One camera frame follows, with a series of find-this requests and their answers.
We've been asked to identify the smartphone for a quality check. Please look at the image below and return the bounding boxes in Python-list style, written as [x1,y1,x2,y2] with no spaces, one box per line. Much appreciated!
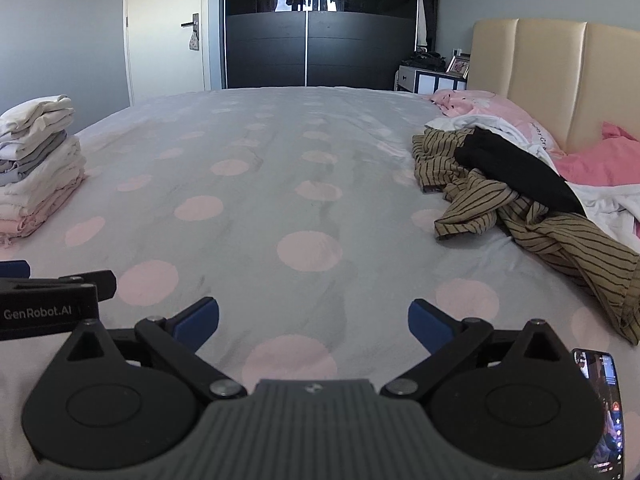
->
[570,347,626,480]

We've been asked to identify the black garment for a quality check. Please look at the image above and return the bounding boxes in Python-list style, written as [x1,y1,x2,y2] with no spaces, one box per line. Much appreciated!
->
[452,126,596,217]

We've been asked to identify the black sliding-door wardrobe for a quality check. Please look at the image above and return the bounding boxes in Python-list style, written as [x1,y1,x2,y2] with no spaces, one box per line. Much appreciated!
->
[222,0,418,92]

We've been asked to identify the white garment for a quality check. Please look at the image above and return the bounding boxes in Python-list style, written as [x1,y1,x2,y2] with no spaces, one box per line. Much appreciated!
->
[425,114,640,253]

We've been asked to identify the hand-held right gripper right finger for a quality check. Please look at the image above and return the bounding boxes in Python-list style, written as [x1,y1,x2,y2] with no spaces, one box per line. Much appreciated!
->
[381,298,563,401]

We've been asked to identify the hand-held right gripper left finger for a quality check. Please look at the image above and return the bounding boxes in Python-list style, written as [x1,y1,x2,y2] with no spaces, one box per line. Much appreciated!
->
[67,296,248,401]

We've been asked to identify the black bag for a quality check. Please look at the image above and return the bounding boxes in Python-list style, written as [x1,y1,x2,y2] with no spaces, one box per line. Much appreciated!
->
[402,50,447,72]

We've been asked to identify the photo frame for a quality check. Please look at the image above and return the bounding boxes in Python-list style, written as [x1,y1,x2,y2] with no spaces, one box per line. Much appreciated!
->
[446,53,472,78]

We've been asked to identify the white nightstand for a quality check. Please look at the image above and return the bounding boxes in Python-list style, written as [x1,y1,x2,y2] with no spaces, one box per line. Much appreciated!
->
[395,64,471,95]

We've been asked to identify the light pink quilt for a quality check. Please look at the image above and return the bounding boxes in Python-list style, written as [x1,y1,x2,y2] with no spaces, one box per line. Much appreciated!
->
[431,88,566,156]

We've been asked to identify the stack of folded clothes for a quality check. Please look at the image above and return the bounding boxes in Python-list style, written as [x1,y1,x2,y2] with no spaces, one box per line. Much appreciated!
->
[0,130,87,250]

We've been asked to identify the brown striped garment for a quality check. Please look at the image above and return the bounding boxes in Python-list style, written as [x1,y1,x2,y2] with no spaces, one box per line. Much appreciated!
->
[411,127,640,346]

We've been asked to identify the white door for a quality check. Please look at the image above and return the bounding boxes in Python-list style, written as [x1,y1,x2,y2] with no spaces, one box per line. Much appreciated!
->
[124,0,211,106]

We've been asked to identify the hanging clothes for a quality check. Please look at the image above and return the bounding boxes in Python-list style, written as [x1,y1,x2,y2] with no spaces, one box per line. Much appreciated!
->
[416,0,441,53]

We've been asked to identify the beige padded headboard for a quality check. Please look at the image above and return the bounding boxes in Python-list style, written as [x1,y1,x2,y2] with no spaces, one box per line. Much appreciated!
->
[467,17,640,176]

